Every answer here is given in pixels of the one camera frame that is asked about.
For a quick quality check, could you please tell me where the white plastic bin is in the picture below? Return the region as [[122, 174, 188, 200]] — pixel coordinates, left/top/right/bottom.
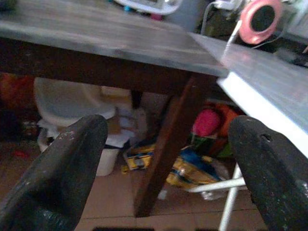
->
[[33, 77, 121, 178]]

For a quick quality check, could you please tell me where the yellow and blue bag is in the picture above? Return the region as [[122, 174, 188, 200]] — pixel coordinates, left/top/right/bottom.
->
[[122, 143, 225, 191]]

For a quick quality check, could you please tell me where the dark wooden table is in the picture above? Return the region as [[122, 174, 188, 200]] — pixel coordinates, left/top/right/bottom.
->
[[0, 0, 229, 218]]

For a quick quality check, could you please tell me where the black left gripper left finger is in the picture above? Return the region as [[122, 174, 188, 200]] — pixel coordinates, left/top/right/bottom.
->
[[0, 114, 109, 231]]

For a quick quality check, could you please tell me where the pink round ring lamp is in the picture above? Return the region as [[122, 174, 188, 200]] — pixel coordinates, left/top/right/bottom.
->
[[223, 0, 283, 50]]

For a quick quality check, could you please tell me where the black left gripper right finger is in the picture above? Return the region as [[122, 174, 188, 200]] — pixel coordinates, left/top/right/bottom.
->
[[227, 115, 308, 231]]

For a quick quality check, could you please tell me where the white folding table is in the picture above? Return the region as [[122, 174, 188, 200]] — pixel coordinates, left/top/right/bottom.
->
[[187, 32, 308, 231]]

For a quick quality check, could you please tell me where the white power adapter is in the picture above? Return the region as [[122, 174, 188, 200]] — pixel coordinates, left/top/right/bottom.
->
[[213, 0, 241, 11]]

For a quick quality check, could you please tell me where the white appliance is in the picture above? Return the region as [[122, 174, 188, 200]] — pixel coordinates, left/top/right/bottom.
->
[[114, 0, 184, 16]]

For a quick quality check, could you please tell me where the pink and orange toy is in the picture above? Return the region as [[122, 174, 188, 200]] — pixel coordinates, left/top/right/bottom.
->
[[192, 103, 242, 157]]

